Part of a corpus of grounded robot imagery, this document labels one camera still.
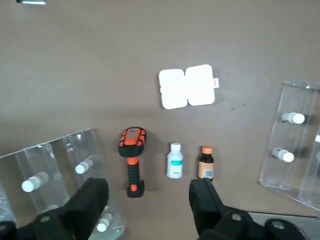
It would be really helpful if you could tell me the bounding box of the clear acrylic tiered shelf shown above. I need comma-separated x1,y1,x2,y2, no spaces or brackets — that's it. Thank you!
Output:
0,128,126,240

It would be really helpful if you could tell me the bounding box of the white medicine bottle teal label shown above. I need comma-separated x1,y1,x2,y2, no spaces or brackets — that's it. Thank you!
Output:
166,142,183,180

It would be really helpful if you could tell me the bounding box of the silver aluminium carry case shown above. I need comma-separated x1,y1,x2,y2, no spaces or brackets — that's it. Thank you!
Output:
246,209,320,240

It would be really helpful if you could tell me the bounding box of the brown medicine bottle orange cap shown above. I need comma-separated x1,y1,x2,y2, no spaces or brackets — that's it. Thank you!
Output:
197,146,215,183

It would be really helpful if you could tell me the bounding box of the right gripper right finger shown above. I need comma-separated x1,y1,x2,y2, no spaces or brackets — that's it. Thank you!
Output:
188,177,311,240

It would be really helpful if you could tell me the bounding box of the white open pill box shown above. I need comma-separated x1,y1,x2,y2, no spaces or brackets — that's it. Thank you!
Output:
157,63,220,110

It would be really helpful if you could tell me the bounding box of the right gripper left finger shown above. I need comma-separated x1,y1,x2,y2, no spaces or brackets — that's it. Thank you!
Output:
0,177,110,240

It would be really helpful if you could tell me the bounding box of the clear acrylic compartment organizer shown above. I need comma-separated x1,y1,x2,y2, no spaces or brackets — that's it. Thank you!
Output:
256,80,320,212

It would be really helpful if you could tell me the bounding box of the orange black barcode scanner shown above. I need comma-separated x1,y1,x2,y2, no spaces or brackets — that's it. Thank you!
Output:
117,126,148,198

